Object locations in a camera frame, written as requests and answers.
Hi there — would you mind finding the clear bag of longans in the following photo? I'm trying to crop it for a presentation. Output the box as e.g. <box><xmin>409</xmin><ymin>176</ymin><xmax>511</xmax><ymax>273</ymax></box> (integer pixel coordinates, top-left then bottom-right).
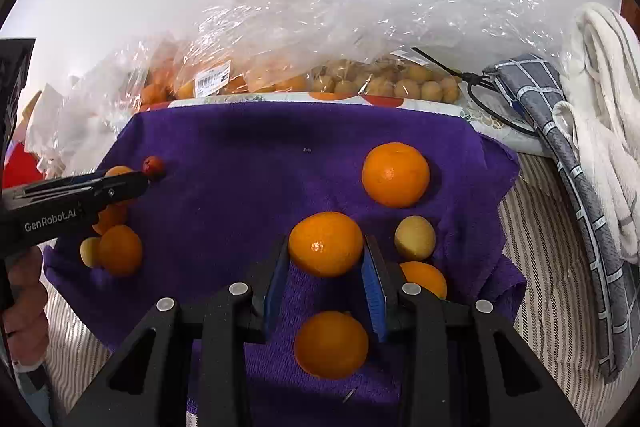
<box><xmin>300</xmin><ymin>0</ymin><xmax>571</xmax><ymax>108</ymax></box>

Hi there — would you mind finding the white cloth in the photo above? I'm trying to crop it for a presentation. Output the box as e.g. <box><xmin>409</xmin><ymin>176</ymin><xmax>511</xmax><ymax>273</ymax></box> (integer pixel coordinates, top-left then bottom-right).
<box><xmin>552</xmin><ymin>2</ymin><xmax>640</xmax><ymax>265</ymax></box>

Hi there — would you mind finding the person's left hand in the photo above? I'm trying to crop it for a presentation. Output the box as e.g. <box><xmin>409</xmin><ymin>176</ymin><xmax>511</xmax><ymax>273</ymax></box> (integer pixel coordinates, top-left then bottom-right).
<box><xmin>1</xmin><ymin>247</ymin><xmax>49</xmax><ymax>373</ymax></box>

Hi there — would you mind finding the grey checked cloth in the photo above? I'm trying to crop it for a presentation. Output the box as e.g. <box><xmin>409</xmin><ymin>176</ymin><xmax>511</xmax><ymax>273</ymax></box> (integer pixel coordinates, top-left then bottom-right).
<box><xmin>482</xmin><ymin>53</ymin><xmax>636</xmax><ymax>384</ymax></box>

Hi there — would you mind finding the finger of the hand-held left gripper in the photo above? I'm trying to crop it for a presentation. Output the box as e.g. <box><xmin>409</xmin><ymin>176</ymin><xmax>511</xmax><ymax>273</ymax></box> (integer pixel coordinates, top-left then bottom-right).
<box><xmin>92</xmin><ymin>171</ymin><xmax>151</xmax><ymax>225</ymax></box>
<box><xmin>60</xmin><ymin>171</ymin><xmax>115</xmax><ymax>186</ymax></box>

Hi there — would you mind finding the clear bag of mandarins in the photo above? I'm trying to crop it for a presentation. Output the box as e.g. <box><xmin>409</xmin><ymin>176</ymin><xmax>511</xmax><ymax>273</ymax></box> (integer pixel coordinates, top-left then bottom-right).
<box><xmin>127</xmin><ymin>34</ymin><xmax>183</xmax><ymax>112</ymax></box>
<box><xmin>172</xmin><ymin>0</ymin><xmax>401</xmax><ymax>102</ymax></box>

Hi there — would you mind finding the orange mandarin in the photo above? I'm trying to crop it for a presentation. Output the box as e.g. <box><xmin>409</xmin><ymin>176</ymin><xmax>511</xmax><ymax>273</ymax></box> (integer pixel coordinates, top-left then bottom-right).
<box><xmin>293</xmin><ymin>310</ymin><xmax>370</xmax><ymax>380</ymax></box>
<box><xmin>104</xmin><ymin>165</ymin><xmax>137</xmax><ymax>208</ymax></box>
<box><xmin>288</xmin><ymin>211</ymin><xmax>365</xmax><ymax>278</ymax></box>
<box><xmin>361</xmin><ymin>142</ymin><xmax>431</xmax><ymax>209</ymax></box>
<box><xmin>92</xmin><ymin>204</ymin><xmax>129</xmax><ymax>236</ymax></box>
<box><xmin>399</xmin><ymin>261</ymin><xmax>448</xmax><ymax>300</ymax></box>
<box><xmin>97</xmin><ymin>224</ymin><xmax>144</xmax><ymax>277</ymax></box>

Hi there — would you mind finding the red paper bag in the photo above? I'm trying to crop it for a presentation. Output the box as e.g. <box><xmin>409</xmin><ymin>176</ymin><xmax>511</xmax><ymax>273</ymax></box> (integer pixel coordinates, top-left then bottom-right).
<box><xmin>2</xmin><ymin>142</ymin><xmax>45</xmax><ymax>191</ymax></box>

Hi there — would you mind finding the brown door frame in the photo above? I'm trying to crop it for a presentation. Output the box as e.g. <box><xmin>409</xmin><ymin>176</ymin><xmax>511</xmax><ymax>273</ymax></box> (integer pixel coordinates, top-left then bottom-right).
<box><xmin>620</xmin><ymin>0</ymin><xmax>640</xmax><ymax>28</ymax></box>

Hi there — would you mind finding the black cable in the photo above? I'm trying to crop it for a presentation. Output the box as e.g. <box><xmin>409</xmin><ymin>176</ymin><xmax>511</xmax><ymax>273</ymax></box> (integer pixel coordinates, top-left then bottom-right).
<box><xmin>412</xmin><ymin>48</ymin><xmax>541</xmax><ymax>138</ymax></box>

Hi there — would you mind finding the white plastic bag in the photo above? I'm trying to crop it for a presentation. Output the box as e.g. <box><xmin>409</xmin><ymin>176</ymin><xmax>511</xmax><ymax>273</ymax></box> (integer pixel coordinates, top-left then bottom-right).
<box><xmin>25</xmin><ymin>57</ymin><xmax>141</xmax><ymax>178</ymax></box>

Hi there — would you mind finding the striped bed sheet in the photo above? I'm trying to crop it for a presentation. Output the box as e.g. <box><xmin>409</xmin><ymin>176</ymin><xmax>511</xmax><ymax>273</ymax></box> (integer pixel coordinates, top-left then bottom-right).
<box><xmin>42</xmin><ymin>152</ymin><xmax>623</xmax><ymax>427</ymax></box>

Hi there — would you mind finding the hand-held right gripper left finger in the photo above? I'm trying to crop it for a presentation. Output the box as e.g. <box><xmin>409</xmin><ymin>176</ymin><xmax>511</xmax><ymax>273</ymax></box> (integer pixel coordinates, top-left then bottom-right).
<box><xmin>65</xmin><ymin>234</ymin><xmax>292</xmax><ymax>427</ymax></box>

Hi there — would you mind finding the small red fruit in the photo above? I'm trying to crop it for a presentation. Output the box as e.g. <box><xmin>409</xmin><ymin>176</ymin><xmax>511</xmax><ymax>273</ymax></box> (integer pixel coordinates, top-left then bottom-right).
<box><xmin>142</xmin><ymin>156</ymin><xmax>166</xmax><ymax>180</ymax></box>

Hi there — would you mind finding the yellow round fruit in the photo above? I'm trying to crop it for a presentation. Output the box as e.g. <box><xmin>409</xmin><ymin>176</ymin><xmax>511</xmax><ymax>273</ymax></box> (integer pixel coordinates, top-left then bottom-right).
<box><xmin>394</xmin><ymin>215</ymin><xmax>436</xmax><ymax>261</ymax></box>
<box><xmin>80</xmin><ymin>236</ymin><xmax>102</xmax><ymax>269</ymax></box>

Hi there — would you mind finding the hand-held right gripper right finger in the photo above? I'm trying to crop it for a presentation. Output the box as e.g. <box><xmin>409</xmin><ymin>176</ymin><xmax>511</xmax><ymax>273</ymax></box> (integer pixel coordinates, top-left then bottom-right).
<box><xmin>361</xmin><ymin>234</ymin><xmax>586</xmax><ymax>427</ymax></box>

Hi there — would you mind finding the purple towel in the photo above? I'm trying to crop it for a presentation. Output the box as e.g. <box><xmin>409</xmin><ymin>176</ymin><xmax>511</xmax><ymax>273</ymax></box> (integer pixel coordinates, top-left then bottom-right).
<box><xmin>42</xmin><ymin>102</ymin><xmax>527</xmax><ymax>427</ymax></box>

